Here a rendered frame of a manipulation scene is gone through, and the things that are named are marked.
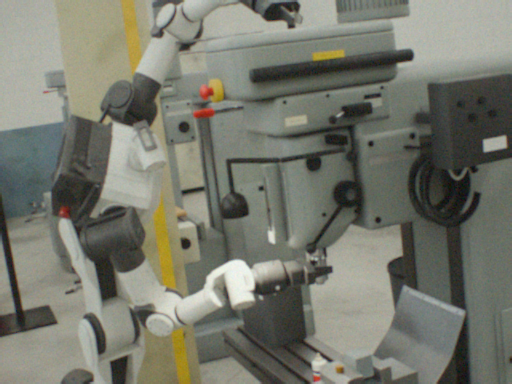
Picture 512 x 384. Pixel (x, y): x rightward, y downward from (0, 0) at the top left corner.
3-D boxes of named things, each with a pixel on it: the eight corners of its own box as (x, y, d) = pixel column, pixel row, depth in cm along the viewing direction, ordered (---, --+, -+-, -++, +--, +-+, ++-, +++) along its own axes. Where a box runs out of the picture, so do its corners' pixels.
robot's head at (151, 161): (138, 178, 209) (149, 162, 202) (124, 146, 212) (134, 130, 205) (158, 174, 213) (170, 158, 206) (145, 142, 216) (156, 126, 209)
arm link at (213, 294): (234, 258, 204) (198, 278, 210) (242, 289, 200) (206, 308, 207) (250, 261, 209) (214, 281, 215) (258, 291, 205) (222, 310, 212)
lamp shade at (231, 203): (216, 218, 198) (213, 195, 197) (233, 212, 203) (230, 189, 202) (238, 219, 193) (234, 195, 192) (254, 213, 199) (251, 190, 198)
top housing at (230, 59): (240, 102, 182) (231, 35, 179) (204, 101, 206) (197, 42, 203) (406, 78, 199) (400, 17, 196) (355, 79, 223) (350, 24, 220)
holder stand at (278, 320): (276, 348, 246) (268, 290, 242) (244, 330, 265) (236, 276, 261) (307, 338, 251) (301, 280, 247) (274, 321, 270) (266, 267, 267)
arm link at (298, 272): (314, 260, 204) (271, 268, 201) (318, 294, 206) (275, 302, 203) (299, 250, 216) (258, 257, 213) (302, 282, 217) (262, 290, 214)
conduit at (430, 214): (427, 235, 190) (420, 154, 186) (392, 225, 205) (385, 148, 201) (486, 221, 197) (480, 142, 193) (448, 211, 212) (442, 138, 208)
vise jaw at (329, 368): (344, 396, 191) (342, 382, 190) (320, 380, 202) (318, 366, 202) (364, 389, 194) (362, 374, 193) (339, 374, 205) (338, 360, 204)
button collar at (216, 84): (218, 103, 191) (214, 79, 189) (210, 102, 196) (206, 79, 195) (225, 102, 191) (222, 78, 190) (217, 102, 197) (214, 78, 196)
